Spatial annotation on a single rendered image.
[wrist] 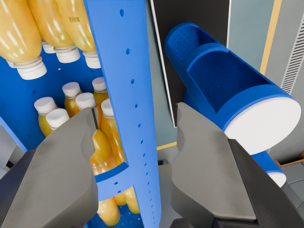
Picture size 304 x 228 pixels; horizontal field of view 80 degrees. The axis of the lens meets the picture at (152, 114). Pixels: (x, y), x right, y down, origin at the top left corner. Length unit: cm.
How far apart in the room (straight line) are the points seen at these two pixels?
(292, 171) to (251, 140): 285
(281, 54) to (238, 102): 152
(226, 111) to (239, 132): 9
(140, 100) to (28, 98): 28
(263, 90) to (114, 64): 54
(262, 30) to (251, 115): 130
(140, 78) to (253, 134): 54
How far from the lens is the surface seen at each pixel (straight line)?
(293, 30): 209
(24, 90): 48
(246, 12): 175
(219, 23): 148
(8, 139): 61
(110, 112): 38
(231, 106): 66
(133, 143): 32
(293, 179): 352
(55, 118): 40
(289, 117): 77
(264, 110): 67
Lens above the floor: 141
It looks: 49 degrees down
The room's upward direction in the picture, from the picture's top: 165 degrees clockwise
